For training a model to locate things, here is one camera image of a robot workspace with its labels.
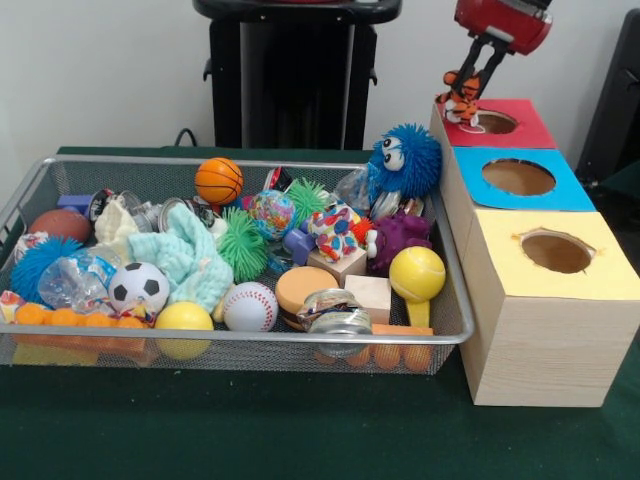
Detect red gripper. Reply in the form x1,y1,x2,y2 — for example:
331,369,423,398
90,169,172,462
453,0,554,99

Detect orange striped tiger plush toy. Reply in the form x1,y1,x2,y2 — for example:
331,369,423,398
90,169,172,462
437,69,489,126

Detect blue spiky monster toy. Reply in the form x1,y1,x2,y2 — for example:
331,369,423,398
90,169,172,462
368,123,444,200

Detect mint green cloth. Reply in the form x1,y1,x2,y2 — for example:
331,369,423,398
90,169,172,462
127,202,235,311

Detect cream knitted cloth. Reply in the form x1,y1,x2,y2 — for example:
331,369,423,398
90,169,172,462
94,192,144,261

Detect wooden box with three holes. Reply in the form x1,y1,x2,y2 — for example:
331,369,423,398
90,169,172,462
429,94,640,407

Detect clear mesh bin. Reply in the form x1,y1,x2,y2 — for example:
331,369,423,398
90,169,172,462
0,154,475,374

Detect black stand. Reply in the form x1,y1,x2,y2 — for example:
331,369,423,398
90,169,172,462
574,7,640,189

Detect side table with green cloth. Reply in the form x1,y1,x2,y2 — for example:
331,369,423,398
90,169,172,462
597,160,640,204

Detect purple spiky monster toy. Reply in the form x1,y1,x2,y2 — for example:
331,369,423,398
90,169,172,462
369,209,434,279

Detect orange basketball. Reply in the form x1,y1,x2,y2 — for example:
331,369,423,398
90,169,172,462
194,157,245,205

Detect white baseball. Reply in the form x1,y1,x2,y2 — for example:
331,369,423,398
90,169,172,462
222,281,279,332

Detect plain yellow ball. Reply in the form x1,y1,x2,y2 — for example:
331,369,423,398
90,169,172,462
154,301,215,361

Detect black and white soccer ball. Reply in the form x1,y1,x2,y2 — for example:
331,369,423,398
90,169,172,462
108,262,171,314

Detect dark green tablecloth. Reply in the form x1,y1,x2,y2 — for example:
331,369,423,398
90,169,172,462
0,144,640,480

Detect brown football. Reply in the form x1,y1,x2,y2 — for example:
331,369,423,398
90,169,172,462
28,208,92,246

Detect orange four-stud building block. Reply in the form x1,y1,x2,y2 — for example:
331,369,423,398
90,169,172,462
12,303,151,364

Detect blue spiky ball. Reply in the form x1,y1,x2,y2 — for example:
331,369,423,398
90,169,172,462
9,235,84,306

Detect yellow tennis ball with handle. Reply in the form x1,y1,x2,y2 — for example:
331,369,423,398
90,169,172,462
388,246,446,329

